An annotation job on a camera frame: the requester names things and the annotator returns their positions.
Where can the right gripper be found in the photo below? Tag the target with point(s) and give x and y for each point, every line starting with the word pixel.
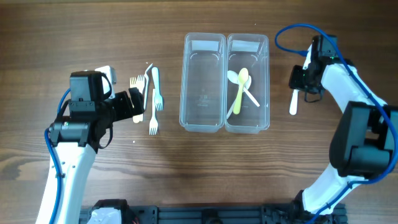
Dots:
pixel 293 81

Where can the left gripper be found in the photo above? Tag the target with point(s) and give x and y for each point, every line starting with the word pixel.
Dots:
pixel 127 111

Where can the yellow plastic fork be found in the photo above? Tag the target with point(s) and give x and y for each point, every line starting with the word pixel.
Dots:
pixel 138 118

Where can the white plastic spoon thick handle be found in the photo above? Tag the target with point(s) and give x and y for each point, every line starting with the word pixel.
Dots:
pixel 294 102

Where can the yellow plastic spoon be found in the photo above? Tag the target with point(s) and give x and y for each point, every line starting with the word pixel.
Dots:
pixel 243 76

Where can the white plastic spoon long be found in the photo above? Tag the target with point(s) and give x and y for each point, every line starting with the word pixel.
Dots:
pixel 233 77

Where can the white plastic fork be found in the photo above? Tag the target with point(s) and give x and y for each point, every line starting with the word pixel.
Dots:
pixel 140 82
pixel 153 125

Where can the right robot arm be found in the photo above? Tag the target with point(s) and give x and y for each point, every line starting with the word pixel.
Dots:
pixel 363 149

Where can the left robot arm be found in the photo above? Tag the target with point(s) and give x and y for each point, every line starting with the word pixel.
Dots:
pixel 73 140

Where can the right clear plastic container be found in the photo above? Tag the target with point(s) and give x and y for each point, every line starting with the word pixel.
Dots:
pixel 249 51

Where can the clear plastic container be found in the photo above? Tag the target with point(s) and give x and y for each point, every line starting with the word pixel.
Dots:
pixel 203 82
pixel 249 51

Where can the left clear plastic container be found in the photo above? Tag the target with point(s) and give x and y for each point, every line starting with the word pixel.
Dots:
pixel 203 82

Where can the light blue plastic fork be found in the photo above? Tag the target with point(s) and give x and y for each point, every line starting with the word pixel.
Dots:
pixel 158 96

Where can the white fork on its side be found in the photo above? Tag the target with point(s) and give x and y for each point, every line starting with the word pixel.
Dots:
pixel 146 84

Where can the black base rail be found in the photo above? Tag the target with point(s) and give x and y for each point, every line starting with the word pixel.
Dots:
pixel 267 213

